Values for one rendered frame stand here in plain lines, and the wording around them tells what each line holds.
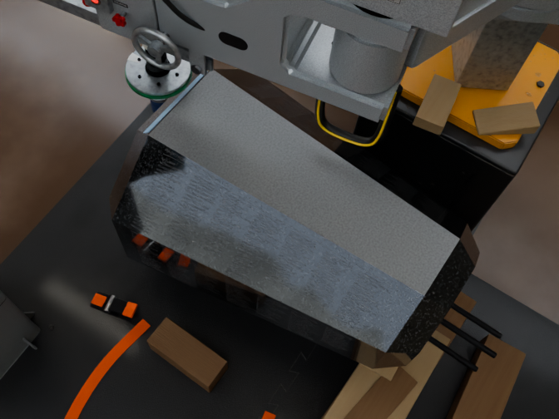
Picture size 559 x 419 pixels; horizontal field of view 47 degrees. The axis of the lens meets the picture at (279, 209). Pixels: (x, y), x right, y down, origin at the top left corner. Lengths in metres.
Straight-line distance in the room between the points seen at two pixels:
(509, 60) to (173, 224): 1.23
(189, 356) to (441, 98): 1.32
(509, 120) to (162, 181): 1.18
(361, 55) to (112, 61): 2.00
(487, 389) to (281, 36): 1.62
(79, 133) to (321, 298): 1.61
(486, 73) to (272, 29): 0.95
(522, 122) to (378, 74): 0.83
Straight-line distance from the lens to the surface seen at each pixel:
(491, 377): 2.68
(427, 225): 2.02
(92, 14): 2.06
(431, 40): 1.69
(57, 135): 3.18
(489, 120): 2.32
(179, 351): 2.53
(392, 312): 1.96
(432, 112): 2.23
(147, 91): 2.14
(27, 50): 3.53
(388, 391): 2.42
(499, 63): 2.31
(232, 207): 2.02
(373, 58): 1.57
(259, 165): 2.03
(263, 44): 1.68
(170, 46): 1.77
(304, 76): 1.72
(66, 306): 2.79
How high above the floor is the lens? 2.58
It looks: 64 degrees down
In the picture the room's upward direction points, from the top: 7 degrees clockwise
